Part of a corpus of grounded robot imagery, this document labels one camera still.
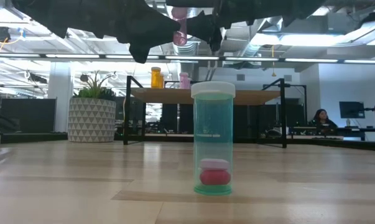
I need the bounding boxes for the long white light strip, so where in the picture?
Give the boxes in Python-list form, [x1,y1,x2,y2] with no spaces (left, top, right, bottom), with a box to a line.
[105,54,159,60]
[344,59,375,65]
[285,58,339,63]
[0,53,40,58]
[45,54,100,59]
[165,55,220,61]
[226,57,280,62]

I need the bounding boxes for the small red pink object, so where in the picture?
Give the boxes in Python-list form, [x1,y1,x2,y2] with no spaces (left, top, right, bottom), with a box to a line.
[199,158,232,187]

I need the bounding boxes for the black computer monitor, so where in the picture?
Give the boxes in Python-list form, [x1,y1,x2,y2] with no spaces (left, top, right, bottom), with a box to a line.
[339,101,366,119]

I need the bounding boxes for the black ceiling device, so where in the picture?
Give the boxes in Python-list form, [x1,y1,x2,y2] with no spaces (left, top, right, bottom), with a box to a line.
[0,26,11,43]

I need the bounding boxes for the office desk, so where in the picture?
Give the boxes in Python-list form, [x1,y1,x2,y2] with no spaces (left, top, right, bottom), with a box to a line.
[291,126,375,141]

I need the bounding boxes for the green medicine bottle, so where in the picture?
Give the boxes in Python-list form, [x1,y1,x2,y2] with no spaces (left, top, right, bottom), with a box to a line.
[190,81,236,197]

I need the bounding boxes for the yellow hanging pendant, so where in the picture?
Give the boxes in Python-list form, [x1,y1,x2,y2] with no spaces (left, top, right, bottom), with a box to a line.
[270,45,277,78]

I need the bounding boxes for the white building column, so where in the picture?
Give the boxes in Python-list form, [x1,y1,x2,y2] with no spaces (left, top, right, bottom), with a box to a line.
[49,62,73,133]

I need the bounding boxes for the pink medicine bottle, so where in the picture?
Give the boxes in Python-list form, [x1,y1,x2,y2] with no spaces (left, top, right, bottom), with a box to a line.
[171,6,188,47]
[179,72,190,90]

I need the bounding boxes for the wooden shelf with black legs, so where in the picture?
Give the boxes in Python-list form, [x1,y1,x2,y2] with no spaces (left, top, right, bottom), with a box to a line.
[123,75,288,149]

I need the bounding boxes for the green plant in patterned pot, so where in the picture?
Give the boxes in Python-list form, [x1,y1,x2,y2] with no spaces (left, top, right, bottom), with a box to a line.
[68,70,117,143]

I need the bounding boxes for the black aluminium table frame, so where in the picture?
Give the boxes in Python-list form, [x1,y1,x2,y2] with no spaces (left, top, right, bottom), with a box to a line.
[0,132,375,153]

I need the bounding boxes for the person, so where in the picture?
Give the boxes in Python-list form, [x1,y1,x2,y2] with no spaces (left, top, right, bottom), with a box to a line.
[311,108,339,130]

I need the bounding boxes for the black office partition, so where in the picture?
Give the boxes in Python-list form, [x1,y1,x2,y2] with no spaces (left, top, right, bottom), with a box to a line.
[0,98,57,134]

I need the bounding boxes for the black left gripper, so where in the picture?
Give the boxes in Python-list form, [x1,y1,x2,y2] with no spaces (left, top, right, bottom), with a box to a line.
[11,0,326,64]

